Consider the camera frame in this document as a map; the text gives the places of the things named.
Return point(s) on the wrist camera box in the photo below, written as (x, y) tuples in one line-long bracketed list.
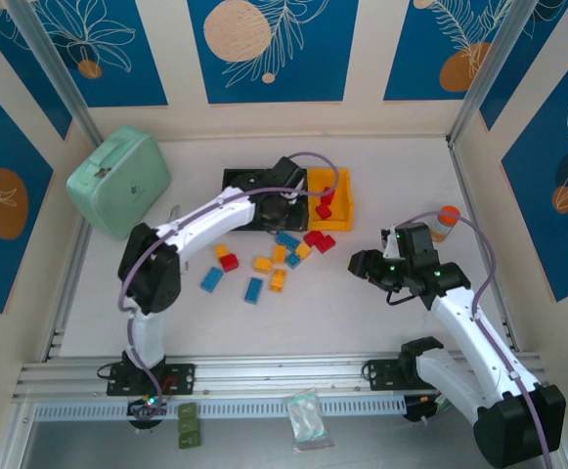
[(414, 239), (286, 171)]

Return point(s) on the right camera mount bracket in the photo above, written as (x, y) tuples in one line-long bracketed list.
[(389, 244)]

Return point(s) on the yellow plastic bin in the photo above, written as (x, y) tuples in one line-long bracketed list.
[(342, 215)]

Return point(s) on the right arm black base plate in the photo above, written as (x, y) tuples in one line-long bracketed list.
[(379, 375)]

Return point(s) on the green block pair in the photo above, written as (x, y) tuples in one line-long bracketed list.
[(189, 440)]

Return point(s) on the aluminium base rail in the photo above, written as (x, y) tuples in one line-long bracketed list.
[(283, 373)]

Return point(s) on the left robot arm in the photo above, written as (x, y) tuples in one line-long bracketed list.
[(205, 220)]

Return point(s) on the blue lego brick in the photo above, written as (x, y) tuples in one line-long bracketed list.
[(253, 290), (287, 239), (212, 279), (293, 259)]

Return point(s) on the aluminium frame post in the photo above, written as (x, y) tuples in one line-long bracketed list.
[(60, 73), (489, 73)]

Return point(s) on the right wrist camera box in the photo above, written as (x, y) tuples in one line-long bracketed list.
[(414, 239)]

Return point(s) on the small clear plastic piece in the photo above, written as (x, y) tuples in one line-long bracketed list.
[(176, 211)]

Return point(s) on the clear plastic zip bag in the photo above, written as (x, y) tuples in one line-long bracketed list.
[(305, 420)]

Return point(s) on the blue floral wall panel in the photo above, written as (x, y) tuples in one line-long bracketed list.
[(24, 54), (127, 73), (0, 146), (313, 73), (533, 49), (547, 195), (410, 49)]

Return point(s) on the yellow lego brick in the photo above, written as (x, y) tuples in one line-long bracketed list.
[(279, 253), (303, 250), (221, 251), (278, 280), (263, 264)]

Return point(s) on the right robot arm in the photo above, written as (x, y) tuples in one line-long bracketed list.
[(469, 337)]

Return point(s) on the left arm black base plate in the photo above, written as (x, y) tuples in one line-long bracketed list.
[(181, 378)]

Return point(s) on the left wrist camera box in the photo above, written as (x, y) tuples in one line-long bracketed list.
[(286, 171)]

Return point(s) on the mint green carry case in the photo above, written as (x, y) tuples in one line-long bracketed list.
[(117, 181)]

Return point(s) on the orange-capped clear bottle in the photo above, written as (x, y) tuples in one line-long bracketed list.
[(444, 229)]

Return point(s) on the green foam pad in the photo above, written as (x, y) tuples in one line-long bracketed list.
[(187, 410), (188, 424)]

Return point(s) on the red lego brick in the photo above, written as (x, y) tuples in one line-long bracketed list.
[(229, 262), (312, 237), (328, 198), (322, 211), (326, 244)]

